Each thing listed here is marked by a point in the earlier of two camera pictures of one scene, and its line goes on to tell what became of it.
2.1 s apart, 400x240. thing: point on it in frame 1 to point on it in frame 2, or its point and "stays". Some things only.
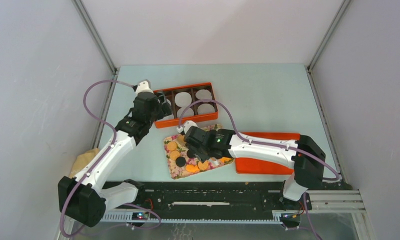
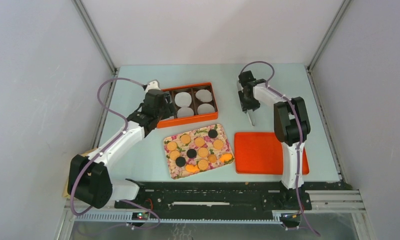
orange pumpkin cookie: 226,160 stays
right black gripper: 202,158 to 254,106
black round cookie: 190,154 stays
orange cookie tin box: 178,97 stays
